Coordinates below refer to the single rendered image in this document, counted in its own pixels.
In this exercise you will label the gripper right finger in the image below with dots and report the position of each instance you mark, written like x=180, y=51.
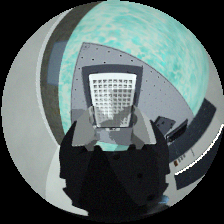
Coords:
x=146, y=135

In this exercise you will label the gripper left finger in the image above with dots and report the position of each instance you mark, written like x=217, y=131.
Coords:
x=81, y=137

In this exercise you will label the black microplate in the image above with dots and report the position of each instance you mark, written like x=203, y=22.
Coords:
x=178, y=133

